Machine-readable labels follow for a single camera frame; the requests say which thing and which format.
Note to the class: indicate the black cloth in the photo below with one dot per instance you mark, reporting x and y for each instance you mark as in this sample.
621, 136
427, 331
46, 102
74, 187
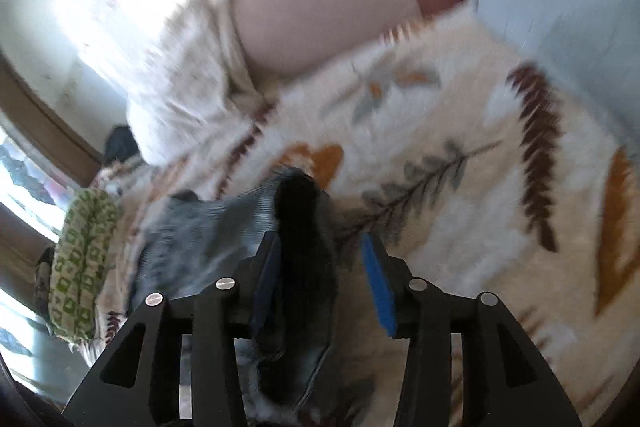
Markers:
120, 144

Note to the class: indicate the white leaf print pillow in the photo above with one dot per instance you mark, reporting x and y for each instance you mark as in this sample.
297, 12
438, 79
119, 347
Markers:
185, 97

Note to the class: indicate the green patterned rolled quilt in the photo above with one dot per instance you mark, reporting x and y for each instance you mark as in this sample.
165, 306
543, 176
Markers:
80, 257

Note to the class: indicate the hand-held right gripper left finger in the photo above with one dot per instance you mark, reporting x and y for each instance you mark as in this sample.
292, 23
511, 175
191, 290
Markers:
266, 279

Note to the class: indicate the leaf print blanket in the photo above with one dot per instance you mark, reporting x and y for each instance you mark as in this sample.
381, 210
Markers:
475, 117

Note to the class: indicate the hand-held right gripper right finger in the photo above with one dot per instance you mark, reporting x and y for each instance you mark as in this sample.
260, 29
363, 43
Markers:
380, 292

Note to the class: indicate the brown wooden window frame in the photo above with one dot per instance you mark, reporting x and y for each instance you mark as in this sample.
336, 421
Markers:
50, 122

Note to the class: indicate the dark grey cloth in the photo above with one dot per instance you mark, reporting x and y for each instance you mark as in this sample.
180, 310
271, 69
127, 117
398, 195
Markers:
42, 277

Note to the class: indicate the blue denim pants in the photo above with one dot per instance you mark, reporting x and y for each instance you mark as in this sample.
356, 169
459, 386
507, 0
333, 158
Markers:
210, 227

